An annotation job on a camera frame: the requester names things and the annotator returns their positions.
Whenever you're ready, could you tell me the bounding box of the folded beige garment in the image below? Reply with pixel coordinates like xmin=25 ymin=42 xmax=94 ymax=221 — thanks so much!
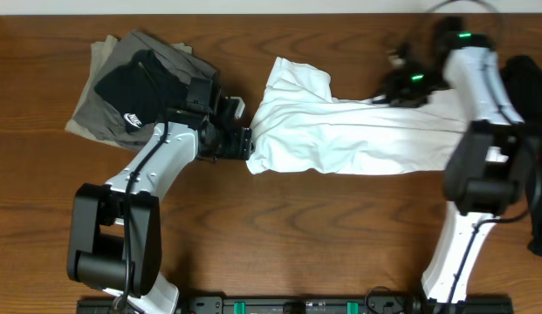
xmin=65 ymin=30 xmax=216 ymax=151

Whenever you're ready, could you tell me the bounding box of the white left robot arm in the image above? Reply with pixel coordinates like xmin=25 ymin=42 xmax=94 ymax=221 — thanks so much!
xmin=66 ymin=112 xmax=254 ymax=313

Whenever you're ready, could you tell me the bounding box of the folded black Nike garment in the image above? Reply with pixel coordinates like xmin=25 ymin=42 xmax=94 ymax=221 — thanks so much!
xmin=94 ymin=50 xmax=189 ymax=133

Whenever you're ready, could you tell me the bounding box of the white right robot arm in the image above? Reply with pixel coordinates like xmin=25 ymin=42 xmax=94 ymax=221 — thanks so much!
xmin=384 ymin=31 xmax=540 ymax=306

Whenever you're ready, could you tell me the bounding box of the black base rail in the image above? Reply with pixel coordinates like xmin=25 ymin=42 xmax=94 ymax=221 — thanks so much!
xmin=76 ymin=285 xmax=516 ymax=314

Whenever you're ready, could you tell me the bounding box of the folded grey garment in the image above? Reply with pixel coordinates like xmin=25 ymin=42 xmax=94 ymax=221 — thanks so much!
xmin=66 ymin=31 xmax=216 ymax=151

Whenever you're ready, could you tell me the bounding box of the white t-shirt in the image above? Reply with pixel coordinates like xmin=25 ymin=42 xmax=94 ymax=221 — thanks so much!
xmin=246 ymin=56 xmax=510 ymax=176

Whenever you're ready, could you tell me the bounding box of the black crumpled garment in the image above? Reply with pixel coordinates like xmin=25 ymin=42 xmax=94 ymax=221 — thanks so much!
xmin=500 ymin=55 xmax=542 ymax=257

